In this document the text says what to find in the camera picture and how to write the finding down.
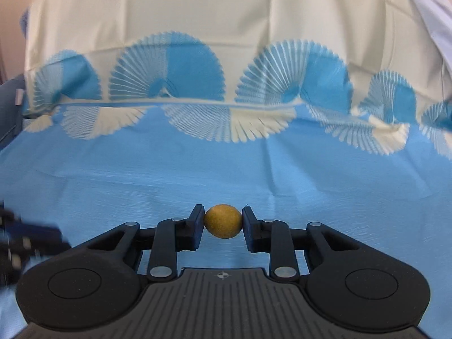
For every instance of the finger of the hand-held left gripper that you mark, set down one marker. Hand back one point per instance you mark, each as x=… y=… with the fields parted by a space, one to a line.
x=33 y=236

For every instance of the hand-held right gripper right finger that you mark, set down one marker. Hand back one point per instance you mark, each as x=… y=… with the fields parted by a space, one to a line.
x=248 y=230

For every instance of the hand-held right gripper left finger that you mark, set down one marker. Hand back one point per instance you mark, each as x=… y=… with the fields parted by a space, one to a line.
x=197 y=226

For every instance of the small tan longan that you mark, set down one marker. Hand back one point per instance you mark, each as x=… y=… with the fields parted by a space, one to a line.
x=223 y=220

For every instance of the blue fan-print cloth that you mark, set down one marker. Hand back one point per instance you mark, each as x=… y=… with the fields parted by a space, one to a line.
x=226 y=169

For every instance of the dark blue cloth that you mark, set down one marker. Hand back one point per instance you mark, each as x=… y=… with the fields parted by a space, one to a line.
x=10 y=109

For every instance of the pale lavender cloth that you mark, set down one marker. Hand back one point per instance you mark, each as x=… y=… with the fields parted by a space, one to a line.
x=429 y=24

